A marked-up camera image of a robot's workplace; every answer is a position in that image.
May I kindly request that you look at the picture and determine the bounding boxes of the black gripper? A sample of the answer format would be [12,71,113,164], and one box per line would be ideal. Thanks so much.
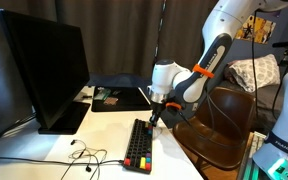
[149,101,168,129]

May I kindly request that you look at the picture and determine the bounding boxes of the black keyboard with colourful keys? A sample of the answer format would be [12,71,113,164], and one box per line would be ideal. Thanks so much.
[122,118,155,175]

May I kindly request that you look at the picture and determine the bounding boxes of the black monitor with rectangular base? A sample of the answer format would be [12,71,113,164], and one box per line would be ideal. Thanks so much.
[0,8,92,136]

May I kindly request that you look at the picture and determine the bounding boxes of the brown square coaster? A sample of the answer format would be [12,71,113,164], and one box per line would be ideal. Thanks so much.
[102,96,119,106]

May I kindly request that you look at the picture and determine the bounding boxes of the blue fabric cover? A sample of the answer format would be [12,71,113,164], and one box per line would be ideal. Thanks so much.
[86,72,156,90]

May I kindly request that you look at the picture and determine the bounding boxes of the brown chair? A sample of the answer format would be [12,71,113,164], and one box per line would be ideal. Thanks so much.
[171,86,257,172]

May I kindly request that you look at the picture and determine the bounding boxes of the robot mounting stand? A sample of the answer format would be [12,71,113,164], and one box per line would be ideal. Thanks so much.
[236,131,269,180]

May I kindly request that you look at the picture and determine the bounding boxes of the patterned white pillow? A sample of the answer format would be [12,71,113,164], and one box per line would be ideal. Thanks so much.
[228,53,282,94]

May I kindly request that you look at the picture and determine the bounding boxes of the orange cable clip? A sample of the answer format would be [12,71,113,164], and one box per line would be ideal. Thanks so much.
[165,101,183,111]
[192,63,215,80]

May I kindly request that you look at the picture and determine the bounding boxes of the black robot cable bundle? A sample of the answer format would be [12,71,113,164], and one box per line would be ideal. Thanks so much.
[177,9,288,148]

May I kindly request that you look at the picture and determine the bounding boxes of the wired earphones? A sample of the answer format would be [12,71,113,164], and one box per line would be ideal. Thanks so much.
[59,138,109,180]

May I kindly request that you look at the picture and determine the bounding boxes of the black keyboard cable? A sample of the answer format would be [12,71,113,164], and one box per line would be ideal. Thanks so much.
[0,155,126,167]

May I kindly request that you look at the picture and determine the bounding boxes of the yellow wall poster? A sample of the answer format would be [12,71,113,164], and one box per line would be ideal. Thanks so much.
[235,14,277,45]

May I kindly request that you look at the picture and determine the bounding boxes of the black camera on stand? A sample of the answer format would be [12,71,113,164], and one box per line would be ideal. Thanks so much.
[271,40,288,67]

